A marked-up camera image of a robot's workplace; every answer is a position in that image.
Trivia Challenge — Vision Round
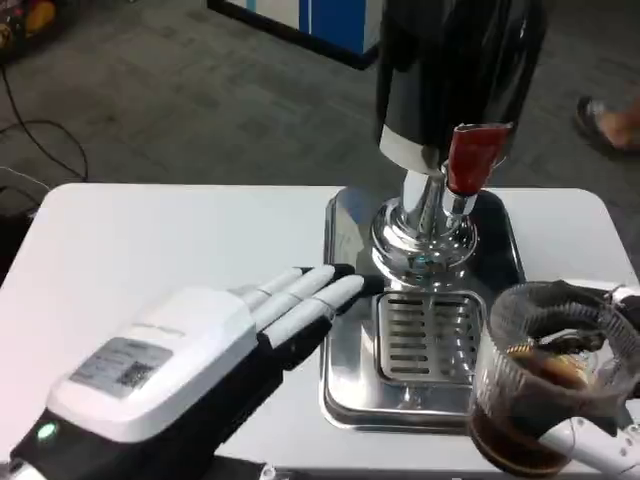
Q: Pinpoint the black drink dispenser chrome base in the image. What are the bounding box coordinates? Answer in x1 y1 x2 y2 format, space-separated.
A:
369 0 547 292

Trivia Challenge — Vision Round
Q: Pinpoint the steel drip tray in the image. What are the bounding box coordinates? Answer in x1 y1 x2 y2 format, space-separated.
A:
319 187 526 430

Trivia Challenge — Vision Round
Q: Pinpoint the person's foot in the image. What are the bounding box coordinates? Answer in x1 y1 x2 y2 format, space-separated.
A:
575 95 640 156

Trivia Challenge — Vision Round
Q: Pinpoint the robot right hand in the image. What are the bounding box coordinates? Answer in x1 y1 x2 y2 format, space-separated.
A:
499 279 640 476

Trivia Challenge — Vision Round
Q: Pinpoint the black floor cable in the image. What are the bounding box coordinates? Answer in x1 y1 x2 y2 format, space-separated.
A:
0 64 90 182

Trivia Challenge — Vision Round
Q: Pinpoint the slotted steel drip grid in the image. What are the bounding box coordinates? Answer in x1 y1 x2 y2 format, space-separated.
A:
374 290 489 384

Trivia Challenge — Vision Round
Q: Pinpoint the colourful dark box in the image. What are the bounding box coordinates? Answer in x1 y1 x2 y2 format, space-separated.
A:
0 0 57 64

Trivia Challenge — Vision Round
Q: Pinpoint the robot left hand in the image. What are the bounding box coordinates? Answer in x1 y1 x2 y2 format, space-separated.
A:
9 263 386 480

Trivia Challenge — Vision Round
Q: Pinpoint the red tap handle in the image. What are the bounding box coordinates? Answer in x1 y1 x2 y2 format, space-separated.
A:
446 122 514 195

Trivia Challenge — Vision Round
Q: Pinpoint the clear ribbed glass cup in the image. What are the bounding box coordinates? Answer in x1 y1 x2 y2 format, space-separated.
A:
469 282 634 474

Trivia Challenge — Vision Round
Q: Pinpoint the blue and white cabinet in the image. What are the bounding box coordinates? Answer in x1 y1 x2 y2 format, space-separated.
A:
207 0 380 70

